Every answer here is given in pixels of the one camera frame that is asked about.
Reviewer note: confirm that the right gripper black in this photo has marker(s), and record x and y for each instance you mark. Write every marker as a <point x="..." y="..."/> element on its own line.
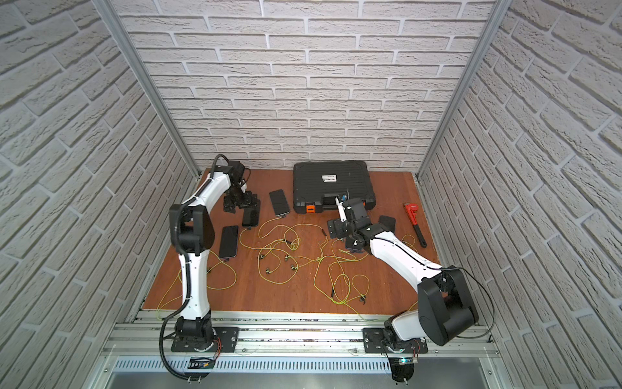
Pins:
<point x="338" y="223"/>

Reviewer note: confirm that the black smartphone blue edge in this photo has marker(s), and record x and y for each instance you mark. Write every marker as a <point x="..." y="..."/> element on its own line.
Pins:
<point x="388" y="222"/>

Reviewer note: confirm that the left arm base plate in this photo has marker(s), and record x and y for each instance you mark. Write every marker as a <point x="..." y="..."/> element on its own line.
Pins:
<point x="221" y="338"/>

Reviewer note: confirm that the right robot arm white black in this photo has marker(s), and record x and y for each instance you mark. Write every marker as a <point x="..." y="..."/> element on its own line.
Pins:
<point x="446" y="308"/>

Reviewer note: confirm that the black plastic tool case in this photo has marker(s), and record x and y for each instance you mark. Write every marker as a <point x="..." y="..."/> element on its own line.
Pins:
<point x="317" y="184"/>

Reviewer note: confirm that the aluminium rail frame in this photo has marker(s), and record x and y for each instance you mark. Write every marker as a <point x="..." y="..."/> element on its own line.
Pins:
<point x="261" y="334"/>

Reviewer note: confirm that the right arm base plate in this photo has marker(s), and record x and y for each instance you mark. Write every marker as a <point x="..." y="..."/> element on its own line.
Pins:
<point x="381" y="340"/>

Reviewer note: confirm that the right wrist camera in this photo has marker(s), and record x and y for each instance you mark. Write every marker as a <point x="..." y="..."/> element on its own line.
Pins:
<point x="339" y="201"/>

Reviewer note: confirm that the red pipe wrench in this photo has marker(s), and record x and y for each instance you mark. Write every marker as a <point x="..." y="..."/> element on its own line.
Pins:
<point x="411" y="210"/>

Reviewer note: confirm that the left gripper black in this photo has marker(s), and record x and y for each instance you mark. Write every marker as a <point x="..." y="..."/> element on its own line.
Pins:
<point x="237" y="199"/>

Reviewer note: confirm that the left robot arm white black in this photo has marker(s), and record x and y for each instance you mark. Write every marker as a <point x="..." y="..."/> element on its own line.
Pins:
<point x="192" y="235"/>

